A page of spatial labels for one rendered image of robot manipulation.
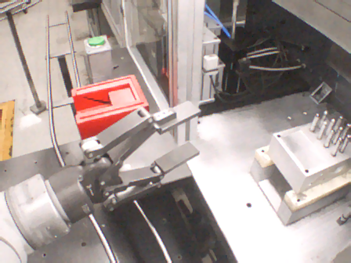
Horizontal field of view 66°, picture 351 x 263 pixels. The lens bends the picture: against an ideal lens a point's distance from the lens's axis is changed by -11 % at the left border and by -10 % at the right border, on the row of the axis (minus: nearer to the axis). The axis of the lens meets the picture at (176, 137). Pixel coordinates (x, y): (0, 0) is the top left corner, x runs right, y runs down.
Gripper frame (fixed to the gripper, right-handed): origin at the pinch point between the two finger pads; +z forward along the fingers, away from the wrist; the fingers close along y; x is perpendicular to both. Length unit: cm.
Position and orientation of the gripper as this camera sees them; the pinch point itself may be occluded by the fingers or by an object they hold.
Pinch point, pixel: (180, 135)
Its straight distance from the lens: 46.0
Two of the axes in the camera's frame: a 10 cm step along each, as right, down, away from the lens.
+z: 8.2, -4.3, 3.8
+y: -0.4, -7.0, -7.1
